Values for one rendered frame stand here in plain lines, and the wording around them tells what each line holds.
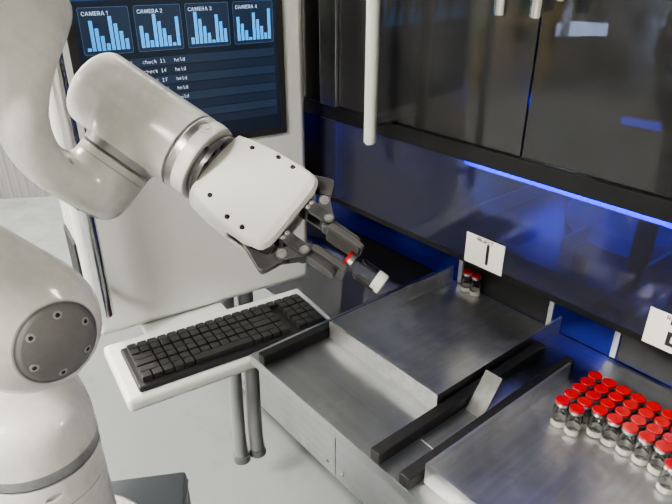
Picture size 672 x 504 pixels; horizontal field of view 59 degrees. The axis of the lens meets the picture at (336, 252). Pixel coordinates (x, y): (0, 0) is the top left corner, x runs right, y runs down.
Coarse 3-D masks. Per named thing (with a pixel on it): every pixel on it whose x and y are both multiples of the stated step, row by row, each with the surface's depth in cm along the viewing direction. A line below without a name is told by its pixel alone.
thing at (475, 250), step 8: (472, 240) 109; (480, 240) 108; (488, 240) 106; (472, 248) 110; (480, 248) 108; (496, 248) 105; (504, 248) 104; (464, 256) 112; (472, 256) 110; (480, 256) 109; (496, 256) 106; (480, 264) 110; (488, 264) 108; (496, 264) 107; (496, 272) 107
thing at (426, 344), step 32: (416, 288) 120; (448, 288) 124; (352, 320) 111; (384, 320) 113; (416, 320) 113; (448, 320) 113; (480, 320) 113; (512, 320) 113; (352, 352) 104; (384, 352) 104; (416, 352) 104; (448, 352) 104; (480, 352) 104; (512, 352) 100; (416, 384) 92; (448, 384) 96
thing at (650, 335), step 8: (656, 312) 86; (664, 312) 85; (648, 320) 87; (656, 320) 86; (664, 320) 85; (648, 328) 88; (656, 328) 87; (664, 328) 86; (648, 336) 88; (656, 336) 87; (664, 336) 86; (656, 344) 87
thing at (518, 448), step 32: (544, 384) 92; (512, 416) 89; (544, 416) 90; (448, 448) 80; (480, 448) 84; (512, 448) 84; (544, 448) 84; (576, 448) 84; (608, 448) 84; (448, 480) 75; (480, 480) 79; (512, 480) 79; (544, 480) 79; (576, 480) 79; (608, 480) 79; (640, 480) 79
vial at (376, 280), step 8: (352, 256) 58; (352, 264) 58; (360, 264) 58; (368, 264) 58; (352, 272) 58; (360, 272) 58; (368, 272) 58; (376, 272) 58; (384, 272) 58; (368, 280) 58; (376, 280) 58; (384, 280) 58; (376, 288) 58
